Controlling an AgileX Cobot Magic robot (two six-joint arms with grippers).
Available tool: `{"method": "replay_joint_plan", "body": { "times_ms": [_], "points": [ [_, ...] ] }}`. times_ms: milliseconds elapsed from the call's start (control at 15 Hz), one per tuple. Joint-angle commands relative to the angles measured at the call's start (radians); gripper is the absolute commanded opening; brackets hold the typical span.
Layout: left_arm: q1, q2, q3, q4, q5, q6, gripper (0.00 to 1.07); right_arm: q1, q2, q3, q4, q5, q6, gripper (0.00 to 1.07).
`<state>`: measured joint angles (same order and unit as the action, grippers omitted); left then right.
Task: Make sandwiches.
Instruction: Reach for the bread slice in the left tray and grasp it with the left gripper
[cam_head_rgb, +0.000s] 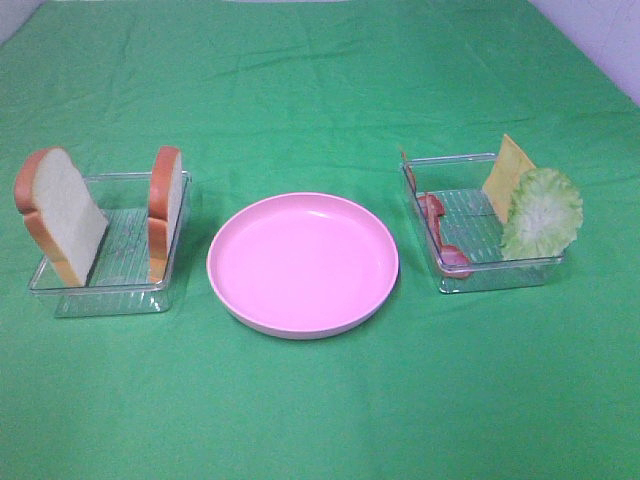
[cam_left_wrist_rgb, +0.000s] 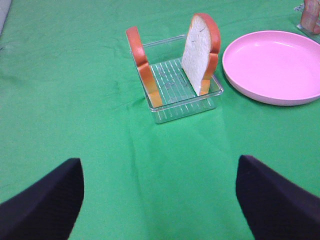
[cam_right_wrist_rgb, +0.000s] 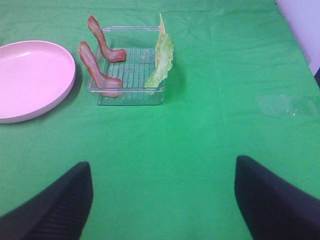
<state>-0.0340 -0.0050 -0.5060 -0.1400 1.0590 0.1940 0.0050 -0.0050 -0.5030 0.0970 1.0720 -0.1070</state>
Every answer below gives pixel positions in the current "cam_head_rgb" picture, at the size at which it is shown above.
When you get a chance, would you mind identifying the bacon strip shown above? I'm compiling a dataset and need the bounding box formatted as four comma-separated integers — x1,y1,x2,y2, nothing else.
400,148,416,195
416,193,471,279

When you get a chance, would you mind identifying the bread slice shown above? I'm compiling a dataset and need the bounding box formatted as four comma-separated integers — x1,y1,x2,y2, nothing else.
147,146,183,283
14,147,108,287

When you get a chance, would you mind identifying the yellow cheese slice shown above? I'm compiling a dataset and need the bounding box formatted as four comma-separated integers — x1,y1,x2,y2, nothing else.
482,134,536,224

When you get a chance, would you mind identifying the green lettuce leaf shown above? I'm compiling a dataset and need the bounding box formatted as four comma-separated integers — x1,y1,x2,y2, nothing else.
501,168,583,260

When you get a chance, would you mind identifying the pink round plate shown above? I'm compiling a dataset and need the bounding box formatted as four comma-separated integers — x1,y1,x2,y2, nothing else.
206,192,399,340

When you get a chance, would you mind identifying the clear right plastic tray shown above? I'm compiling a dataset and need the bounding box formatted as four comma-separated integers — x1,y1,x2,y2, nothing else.
400,153,564,293

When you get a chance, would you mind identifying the clear plastic tray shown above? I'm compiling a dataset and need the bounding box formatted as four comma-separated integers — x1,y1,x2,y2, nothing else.
28,171,192,318
400,153,564,293

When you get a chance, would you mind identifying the green tablecloth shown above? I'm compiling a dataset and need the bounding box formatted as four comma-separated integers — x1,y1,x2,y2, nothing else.
1,1,639,479

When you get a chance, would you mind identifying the clear left plastic tray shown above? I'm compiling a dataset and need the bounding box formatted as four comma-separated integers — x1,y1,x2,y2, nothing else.
28,171,192,318

